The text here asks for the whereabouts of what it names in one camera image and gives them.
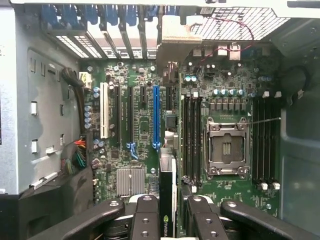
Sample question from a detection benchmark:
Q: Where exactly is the silver chipset heatsink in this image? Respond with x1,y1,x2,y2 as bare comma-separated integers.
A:
116,168,146,196

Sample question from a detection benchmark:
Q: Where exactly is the metal CPU socket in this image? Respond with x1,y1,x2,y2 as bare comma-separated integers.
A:
203,116,251,181

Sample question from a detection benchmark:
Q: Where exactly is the black RAM slot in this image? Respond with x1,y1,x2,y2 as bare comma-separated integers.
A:
196,91,204,193
271,90,282,191
265,90,275,191
191,91,199,194
258,90,270,191
181,91,188,193
186,91,193,193
251,90,260,191

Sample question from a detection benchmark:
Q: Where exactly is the green motherboard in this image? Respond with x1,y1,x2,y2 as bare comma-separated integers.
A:
79,42,282,226

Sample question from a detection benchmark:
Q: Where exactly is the black disk bay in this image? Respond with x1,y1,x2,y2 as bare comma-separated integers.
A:
18,163,97,240

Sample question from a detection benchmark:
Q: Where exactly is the blue expansion slot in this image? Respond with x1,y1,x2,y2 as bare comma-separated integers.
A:
151,85,161,149

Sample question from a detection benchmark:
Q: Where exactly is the black slot with blue latch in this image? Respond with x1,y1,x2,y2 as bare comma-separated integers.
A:
126,86,138,161

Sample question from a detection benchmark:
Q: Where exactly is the black long expansion slot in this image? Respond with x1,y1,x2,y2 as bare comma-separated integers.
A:
113,84,123,145

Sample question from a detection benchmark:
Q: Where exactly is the white expansion slot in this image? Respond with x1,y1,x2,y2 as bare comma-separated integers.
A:
99,81,110,140

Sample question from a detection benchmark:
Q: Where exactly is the thin metal locking lever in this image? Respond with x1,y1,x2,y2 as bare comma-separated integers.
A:
239,116,282,126

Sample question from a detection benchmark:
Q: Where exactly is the black open PC case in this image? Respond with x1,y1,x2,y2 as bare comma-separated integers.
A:
0,0,320,226

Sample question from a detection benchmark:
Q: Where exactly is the short black expansion slot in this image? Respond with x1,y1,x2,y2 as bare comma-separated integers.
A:
139,86,148,105

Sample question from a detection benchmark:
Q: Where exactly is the coloured power wire bundle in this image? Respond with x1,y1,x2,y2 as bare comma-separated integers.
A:
59,136,88,176

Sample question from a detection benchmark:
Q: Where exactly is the black power cable bundle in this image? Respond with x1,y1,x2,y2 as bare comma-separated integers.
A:
60,66,92,131

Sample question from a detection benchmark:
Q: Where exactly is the thin red wire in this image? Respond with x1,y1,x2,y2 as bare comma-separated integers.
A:
199,16,256,66

